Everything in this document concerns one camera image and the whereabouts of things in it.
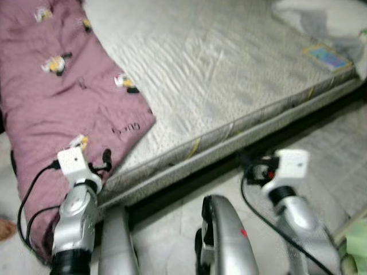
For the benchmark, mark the blue yellow children's book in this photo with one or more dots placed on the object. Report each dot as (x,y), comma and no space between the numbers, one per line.
(328,57)

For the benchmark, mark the white printed pillow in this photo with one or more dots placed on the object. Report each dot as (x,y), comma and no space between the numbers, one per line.
(327,17)

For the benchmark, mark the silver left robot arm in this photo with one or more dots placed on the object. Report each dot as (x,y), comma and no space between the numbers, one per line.
(74,223)

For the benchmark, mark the dark bed base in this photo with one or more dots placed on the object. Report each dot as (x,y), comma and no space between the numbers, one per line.
(183,180)

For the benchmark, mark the purple cartoon print blanket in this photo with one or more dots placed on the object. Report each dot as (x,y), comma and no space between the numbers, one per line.
(51,103)

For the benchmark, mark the grey right robot leg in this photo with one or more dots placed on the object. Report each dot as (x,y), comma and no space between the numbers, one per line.
(226,240)

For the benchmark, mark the grey robot leg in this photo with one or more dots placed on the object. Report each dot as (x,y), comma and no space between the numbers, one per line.
(226,240)
(117,246)

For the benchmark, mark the grey left robot leg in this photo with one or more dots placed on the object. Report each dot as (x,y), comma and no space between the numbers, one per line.
(117,246)

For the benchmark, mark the white quilted mattress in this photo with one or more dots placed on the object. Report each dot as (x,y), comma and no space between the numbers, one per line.
(218,57)

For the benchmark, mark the green plastic stool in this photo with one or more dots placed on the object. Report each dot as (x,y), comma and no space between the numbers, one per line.
(356,246)

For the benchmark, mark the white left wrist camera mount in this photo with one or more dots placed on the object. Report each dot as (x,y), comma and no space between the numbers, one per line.
(71,163)

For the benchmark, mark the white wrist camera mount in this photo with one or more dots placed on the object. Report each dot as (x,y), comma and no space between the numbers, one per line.
(289,166)
(71,163)

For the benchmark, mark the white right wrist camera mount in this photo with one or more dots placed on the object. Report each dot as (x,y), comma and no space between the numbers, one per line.
(289,166)

